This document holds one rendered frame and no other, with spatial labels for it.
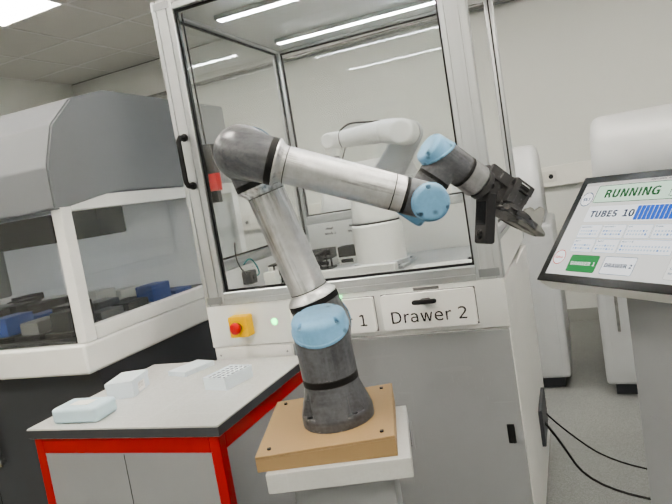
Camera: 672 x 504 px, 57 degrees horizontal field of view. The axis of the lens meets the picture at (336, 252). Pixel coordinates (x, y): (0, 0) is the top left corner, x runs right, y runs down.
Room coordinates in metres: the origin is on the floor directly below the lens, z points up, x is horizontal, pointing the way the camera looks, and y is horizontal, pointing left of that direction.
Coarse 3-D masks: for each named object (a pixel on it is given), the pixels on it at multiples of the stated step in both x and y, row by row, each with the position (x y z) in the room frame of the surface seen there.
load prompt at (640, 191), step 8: (616, 184) 1.55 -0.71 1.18; (624, 184) 1.52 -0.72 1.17; (632, 184) 1.50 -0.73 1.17; (640, 184) 1.47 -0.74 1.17; (648, 184) 1.45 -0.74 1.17; (656, 184) 1.43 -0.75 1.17; (664, 184) 1.41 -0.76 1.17; (600, 192) 1.58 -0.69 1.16; (608, 192) 1.56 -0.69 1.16; (616, 192) 1.53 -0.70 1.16; (624, 192) 1.50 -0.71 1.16; (632, 192) 1.48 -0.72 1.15; (640, 192) 1.46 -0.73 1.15; (648, 192) 1.43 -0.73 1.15; (656, 192) 1.41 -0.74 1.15; (664, 192) 1.39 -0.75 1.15; (600, 200) 1.56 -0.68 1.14; (608, 200) 1.54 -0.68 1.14; (616, 200) 1.51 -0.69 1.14; (624, 200) 1.49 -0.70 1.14; (632, 200) 1.46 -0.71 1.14; (640, 200) 1.44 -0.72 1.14
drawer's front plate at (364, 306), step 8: (352, 304) 1.95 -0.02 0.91; (360, 304) 1.94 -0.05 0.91; (368, 304) 1.93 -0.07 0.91; (352, 312) 1.95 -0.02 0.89; (360, 312) 1.94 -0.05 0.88; (368, 312) 1.93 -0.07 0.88; (352, 320) 1.95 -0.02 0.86; (360, 320) 1.94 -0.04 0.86; (368, 320) 1.93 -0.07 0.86; (376, 320) 1.94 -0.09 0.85; (352, 328) 1.96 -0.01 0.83; (360, 328) 1.95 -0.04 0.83; (368, 328) 1.94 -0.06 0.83; (376, 328) 1.93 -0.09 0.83
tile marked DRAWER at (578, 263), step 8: (576, 256) 1.52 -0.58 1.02; (584, 256) 1.50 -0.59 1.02; (592, 256) 1.47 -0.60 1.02; (600, 256) 1.45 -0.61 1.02; (568, 264) 1.53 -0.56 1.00; (576, 264) 1.50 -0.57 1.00; (584, 264) 1.48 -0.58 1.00; (592, 264) 1.46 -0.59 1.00; (584, 272) 1.46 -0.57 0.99; (592, 272) 1.44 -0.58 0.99
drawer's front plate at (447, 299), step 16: (464, 288) 1.82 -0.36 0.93; (384, 304) 1.91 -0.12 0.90; (400, 304) 1.89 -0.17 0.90; (432, 304) 1.86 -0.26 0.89; (448, 304) 1.84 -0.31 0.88; (464, 304) 1.82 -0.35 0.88; (384, 320) 1.92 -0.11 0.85; (432, 320) 1.86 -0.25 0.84; (448, 320) 1.84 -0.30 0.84; (464, 320) 1.83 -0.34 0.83
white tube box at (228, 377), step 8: (224, 368) 1.87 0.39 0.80; (232, 368) 1.86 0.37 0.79; (240, 368) 1.84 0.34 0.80; (248, 368) 1.84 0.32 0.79; (208, 376) 1.81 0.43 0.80; (216, 376) 1.79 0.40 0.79; (224, 376) 1.78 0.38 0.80; (232, 376) 1.78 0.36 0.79; (240, 376) 1.81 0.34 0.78; (248, 376) 1.84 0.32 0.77; (208, 384) 1.78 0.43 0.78; (216, 384) 1.77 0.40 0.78; (224, 384) 1.75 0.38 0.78; (232, 384) 1.77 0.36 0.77
